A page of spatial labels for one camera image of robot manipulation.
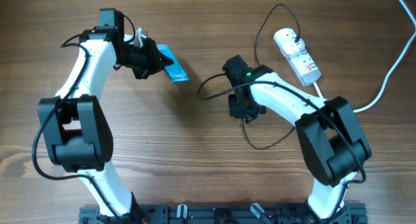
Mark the blue Galaxy S25 smartphone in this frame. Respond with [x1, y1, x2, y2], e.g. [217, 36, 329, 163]
[157, 44, 190, 84]

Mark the black USB charging cable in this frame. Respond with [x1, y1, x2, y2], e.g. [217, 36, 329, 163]
[239, 3, 302, 151]

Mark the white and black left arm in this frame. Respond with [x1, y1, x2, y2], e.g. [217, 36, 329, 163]
[32, 8, 177, 223]

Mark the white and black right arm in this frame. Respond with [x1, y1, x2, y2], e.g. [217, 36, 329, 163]
[222, 55, 372, 223]

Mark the white USB charger plug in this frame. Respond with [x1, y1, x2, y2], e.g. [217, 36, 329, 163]
[281, 39, 305, 58]

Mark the white power strip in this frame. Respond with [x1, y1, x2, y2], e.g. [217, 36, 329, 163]
[274, 28, 322, 86]

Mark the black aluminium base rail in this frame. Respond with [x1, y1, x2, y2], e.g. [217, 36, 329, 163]
[78, 203, 369, 224]

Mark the white power strip cord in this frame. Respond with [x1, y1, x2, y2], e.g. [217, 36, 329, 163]
[313, 0, 416, 114]

